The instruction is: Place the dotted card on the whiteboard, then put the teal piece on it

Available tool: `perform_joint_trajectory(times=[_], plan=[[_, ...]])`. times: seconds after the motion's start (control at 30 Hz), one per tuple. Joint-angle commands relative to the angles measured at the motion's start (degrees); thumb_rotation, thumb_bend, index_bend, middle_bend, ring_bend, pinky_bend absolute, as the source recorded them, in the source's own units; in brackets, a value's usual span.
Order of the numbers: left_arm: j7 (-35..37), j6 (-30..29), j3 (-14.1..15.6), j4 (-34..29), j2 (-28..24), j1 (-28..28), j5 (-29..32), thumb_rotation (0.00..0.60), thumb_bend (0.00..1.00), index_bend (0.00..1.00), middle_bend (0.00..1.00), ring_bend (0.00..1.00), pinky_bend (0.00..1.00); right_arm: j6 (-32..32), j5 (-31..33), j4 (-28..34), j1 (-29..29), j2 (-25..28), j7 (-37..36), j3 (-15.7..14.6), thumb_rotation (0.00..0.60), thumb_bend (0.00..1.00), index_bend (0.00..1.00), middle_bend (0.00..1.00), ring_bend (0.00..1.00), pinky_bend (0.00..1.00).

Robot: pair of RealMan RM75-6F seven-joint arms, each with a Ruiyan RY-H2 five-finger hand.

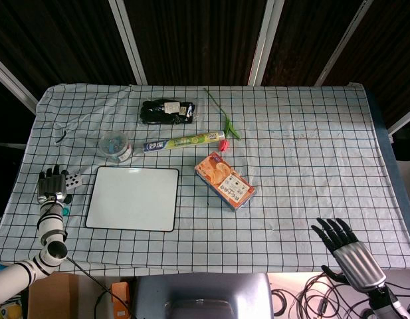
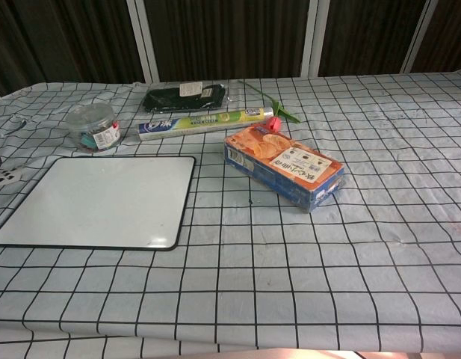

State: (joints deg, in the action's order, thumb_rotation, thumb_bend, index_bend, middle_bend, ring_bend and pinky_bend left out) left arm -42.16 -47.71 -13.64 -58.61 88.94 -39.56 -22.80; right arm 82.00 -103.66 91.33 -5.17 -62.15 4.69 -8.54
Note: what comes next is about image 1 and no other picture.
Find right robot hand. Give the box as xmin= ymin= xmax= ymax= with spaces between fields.
xmin=310 ymin=217 xmax=387 ymax=293

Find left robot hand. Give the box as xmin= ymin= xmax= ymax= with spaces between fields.
xmin=37 ymin=164 xmax=72 ymax=205

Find spades playing card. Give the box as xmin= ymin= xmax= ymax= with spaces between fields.
xmin=65 ymin=169 xmax=83 ymax=191

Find white board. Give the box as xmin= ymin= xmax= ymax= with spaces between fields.
xmin=85 ymin=166 xmax=180 ymax=233

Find clear jar of clips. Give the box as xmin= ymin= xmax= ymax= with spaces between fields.
xmin=98 ymin=130 xmax=133 ymax=163

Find checkered white tablecloth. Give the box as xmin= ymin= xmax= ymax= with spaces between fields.
xmin=0 ymin=82 xmax=410 ymax=277

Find brown cardboard box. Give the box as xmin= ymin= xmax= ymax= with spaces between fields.
xmin=27 ymin=272 xmax=108 ymax=319

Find black gloves in bag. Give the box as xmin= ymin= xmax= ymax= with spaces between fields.
xmin=138 ymin=98 xmax=199 ymax=126

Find orange snack box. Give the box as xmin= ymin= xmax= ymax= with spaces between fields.
xmin=194 ymin=151 xmax=257 ymax=213

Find grey robot chest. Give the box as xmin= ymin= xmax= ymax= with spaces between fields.
xmin=133 ymin=272 xmax=274 ymax=319

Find artificial red tulip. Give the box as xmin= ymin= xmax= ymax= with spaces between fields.
xmin=203 ymin=86 xmax=241 ymax=152

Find tangled black cable bundle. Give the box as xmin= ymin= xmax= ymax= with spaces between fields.
xmin=270 ymin=271 xmax=378 ymax=319

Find thin black cable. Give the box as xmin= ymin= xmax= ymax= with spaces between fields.
xmin=65 ymin=256 xmax=132 ymax=319

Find white frame beam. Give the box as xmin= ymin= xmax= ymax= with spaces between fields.
xmin=247 ymin=0 xmax=286 ymax=86
xmin=0 ymin=53 xmax=39 ymax=106
xmin=387 ymin=106 xmax=410 ymax=136
xmin=108 ymin=0 xmax=148 ymax=86
xmin=314 ymin=0 xmax=375 ymax=86

